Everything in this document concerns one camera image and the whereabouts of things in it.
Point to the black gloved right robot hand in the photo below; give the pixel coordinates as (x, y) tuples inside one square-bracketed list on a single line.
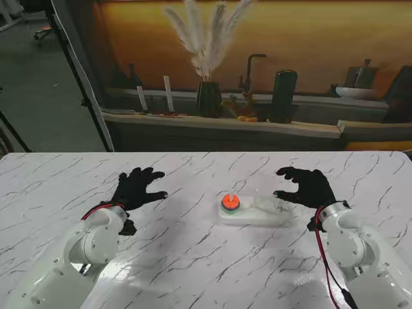
[(312, 190)]

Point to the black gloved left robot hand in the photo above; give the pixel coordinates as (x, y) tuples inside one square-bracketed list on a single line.
[(135, 190)]

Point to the white Hanoi tower base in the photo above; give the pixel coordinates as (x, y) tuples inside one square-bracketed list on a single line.
[(254, 218)]

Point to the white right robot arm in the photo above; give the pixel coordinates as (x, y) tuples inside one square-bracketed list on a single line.
[(351, 238)]

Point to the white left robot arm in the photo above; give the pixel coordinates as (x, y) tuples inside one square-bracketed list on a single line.
[(87, 244)]

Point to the tray with red pieces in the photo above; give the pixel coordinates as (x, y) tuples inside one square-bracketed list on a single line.
[(161, 114)]

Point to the stack of plates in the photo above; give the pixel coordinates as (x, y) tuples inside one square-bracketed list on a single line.
[(117, 111)]

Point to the short wooden counter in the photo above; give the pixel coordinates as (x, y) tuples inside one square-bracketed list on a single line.
[(373, 126)]

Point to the short white candle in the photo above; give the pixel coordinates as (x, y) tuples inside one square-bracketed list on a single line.
[(142, 98)]

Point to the orange fruit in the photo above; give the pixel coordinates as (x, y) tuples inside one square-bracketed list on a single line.
[(248, 119)]

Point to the tall black cylinder appliance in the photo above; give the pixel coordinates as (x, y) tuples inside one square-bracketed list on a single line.
[(284, 96)]

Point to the tall white candle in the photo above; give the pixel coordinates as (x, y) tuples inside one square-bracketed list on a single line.
[(169, 95)]

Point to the white bowl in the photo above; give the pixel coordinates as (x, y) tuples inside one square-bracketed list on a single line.
[(354, 93)]

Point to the tall dark glass bottle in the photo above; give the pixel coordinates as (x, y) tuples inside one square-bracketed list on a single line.
[(133, 78)]

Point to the black tripod stand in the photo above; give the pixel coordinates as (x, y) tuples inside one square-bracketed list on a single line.
[(85, 90), (13, 132)]

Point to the squat dark glass bottle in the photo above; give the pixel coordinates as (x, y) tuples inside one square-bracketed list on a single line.
[(119, 78)]

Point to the brown coral figurine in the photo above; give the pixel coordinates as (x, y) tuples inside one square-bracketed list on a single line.
[(236, 106)]

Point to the dark ribbed vase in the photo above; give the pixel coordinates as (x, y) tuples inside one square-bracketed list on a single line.
[(209, 99)]

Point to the grey board with bottle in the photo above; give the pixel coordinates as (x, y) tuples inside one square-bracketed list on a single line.
[(360, 75)]

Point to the dark angular box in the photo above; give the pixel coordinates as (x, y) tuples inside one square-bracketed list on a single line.
[(399, 96)]

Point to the black kitchen faucet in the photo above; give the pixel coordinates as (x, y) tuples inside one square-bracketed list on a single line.
[(249, 71)]

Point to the orange kitchen backdrop banner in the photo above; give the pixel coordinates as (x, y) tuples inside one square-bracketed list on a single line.
[(322, 38)]

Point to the white pampas grass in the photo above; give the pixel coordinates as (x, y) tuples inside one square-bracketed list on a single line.
[(206, 42)]

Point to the office chair base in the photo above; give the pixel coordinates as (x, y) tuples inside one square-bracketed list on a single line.
[(43, 33)]

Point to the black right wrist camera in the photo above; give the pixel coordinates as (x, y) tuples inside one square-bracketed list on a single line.
[(313, 224)]

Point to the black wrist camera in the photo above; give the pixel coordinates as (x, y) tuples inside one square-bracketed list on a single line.
[(313, 224), (128, 227)]

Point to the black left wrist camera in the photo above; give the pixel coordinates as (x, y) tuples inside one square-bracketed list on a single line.
[(128, 227)]

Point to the white desk frame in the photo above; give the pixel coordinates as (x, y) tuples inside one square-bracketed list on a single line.
[(13, 23)]

